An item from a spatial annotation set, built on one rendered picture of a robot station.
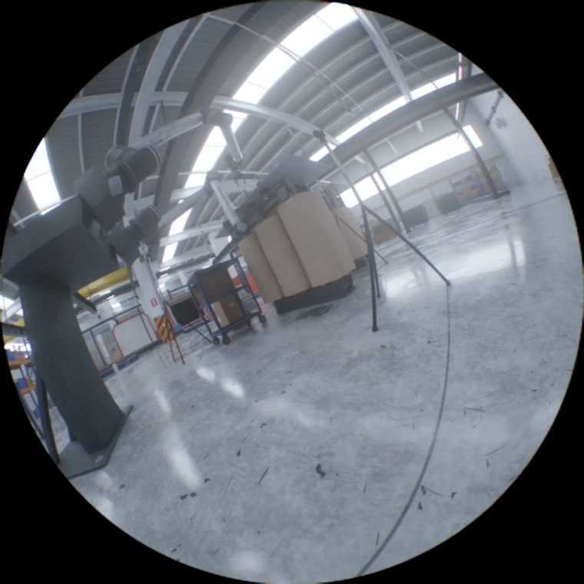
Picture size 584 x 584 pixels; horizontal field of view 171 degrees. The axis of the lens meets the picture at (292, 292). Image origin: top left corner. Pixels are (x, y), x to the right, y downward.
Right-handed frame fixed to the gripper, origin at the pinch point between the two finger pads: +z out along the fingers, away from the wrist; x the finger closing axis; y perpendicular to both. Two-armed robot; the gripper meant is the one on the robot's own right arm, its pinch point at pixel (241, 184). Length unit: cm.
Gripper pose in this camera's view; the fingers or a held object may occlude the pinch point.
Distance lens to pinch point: 247.9
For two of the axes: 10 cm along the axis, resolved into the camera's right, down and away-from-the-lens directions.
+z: 4.2, 9.1, 0.8
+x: 8.9, -4.2, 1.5
